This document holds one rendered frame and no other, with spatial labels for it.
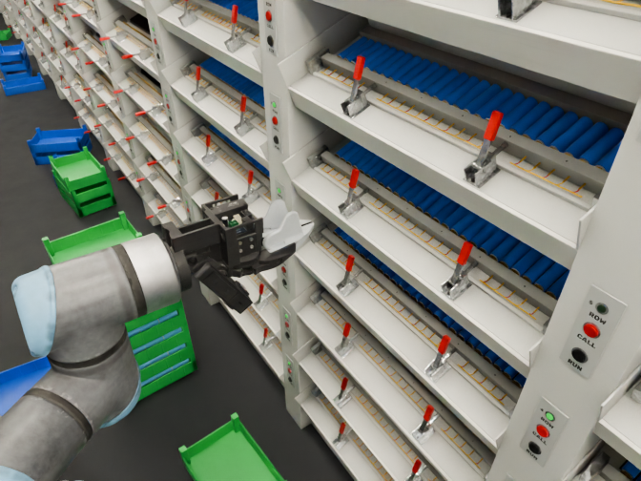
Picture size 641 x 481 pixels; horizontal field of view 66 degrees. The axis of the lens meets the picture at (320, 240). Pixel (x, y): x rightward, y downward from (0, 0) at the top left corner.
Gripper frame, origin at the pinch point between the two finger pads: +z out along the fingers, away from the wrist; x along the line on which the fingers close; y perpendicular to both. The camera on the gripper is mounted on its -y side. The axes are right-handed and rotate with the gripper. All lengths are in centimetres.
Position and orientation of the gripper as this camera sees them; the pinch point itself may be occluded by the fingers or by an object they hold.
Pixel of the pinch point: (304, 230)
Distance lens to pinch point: 72.0
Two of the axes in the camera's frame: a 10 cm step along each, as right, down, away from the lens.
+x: -5.7, -5.0, 6.5
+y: 0.3, -8.1, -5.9
